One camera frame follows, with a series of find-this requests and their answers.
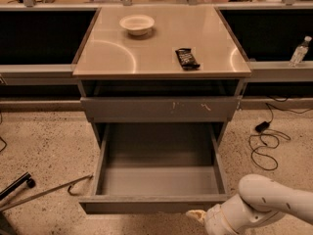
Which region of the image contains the white bowl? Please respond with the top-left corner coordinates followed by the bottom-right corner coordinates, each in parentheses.
top-left (119, 15), bottom-right (155, 36)

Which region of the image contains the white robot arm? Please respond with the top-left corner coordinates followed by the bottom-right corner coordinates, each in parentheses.
top-left (186, 174), bottom-right (313, 235)

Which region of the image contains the metal rod with hook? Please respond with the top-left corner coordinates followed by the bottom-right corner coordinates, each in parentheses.
top-left (0, 174), bottom-right (93, 212)

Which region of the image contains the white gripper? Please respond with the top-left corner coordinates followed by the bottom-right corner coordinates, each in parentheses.
top-left (186, 204), bottom-right (236, 235)

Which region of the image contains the black snack bar wrapper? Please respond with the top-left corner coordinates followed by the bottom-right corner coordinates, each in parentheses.
top-left (175, 48), bottom-right (201, 71)

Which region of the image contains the clear plastic water bottle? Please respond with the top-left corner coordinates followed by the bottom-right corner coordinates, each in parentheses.
top-left (290, 36), bottom-right (312, 67)

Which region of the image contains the grey drawer cabinet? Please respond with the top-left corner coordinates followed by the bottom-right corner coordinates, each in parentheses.
top-left (73, 5), bottom-right (251, 141)

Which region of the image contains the black cable on left floor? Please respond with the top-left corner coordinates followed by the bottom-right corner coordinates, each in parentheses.
top-left (0, 110), bottom-right (9, 154)

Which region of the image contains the black power adapter with cable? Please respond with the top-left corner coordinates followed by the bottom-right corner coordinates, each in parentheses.
top-left (248, 96), bottom-right (313, 172)

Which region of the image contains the grey drawer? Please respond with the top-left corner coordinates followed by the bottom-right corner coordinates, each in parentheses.
top-left (79, 122), bottom-right (228, 214)
top-left (80, 97), bottom-right (239, 122)

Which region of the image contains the black stand leg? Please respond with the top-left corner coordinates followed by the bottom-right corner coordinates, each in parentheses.
top-left (0, 172), bottom-right (36, 201)

